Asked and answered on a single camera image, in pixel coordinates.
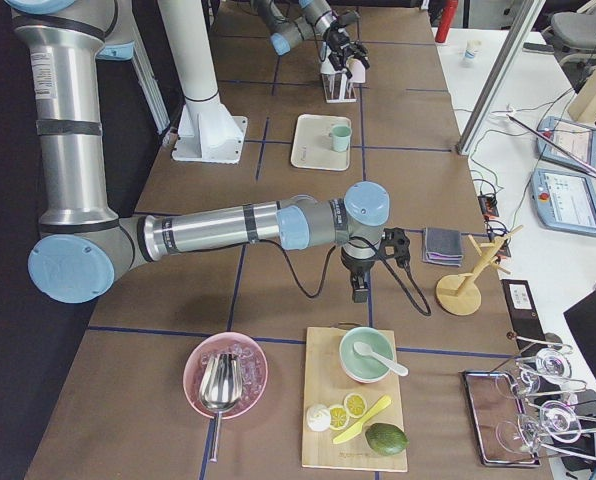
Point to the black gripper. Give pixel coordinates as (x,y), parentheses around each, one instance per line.
(356,267)
(337,42)

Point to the green cup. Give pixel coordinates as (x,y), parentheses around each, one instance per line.
(340,135)

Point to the cream rabbit tray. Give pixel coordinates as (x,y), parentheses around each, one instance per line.
(312,146)

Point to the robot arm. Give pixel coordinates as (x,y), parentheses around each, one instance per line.
(199,194)
(318,21)

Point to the pink cup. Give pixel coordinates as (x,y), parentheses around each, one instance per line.
(358,71)

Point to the white cup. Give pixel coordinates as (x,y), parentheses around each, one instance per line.
(327,68)

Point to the black glass tray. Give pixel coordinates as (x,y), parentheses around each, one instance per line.
(494,409)

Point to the white spoon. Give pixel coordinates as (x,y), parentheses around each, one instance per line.
(366,350)

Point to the green bowl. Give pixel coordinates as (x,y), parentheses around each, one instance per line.
(365,369)

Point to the grey folded cloth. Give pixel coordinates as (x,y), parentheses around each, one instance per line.
(442,247)

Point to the wooden cutting board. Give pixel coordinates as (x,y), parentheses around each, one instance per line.
(327,383)

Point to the wooden mug tree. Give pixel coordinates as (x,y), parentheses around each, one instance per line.
(458,294)

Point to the lemon slice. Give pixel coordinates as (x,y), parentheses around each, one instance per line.
(339,417)
(355,404)

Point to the white garlic bulb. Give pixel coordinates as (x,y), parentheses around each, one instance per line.
(318,418)

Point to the yellow plastic knife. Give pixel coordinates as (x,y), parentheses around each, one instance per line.
(353,431)

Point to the avocado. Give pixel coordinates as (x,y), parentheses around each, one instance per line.
(386,439)

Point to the metal ice scoop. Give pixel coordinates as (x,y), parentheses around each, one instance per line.
(220,390)

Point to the near teach pendant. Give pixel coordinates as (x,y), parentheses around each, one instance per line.
(564,201)

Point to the teach pendant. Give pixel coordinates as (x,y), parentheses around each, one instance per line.
(564,201)
(578,139)

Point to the far teach pendant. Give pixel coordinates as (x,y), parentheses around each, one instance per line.
(578,139)

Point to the white wire cup rack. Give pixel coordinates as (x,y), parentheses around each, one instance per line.
(338,88)

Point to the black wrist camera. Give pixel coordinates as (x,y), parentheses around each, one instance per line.
(395,245)

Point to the white pedestal column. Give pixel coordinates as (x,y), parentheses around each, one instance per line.
(207,132)

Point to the aluminium frame post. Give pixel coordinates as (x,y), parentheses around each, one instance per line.
(521,26)

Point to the grabber stick green handle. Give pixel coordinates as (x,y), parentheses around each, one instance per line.
(539,135)

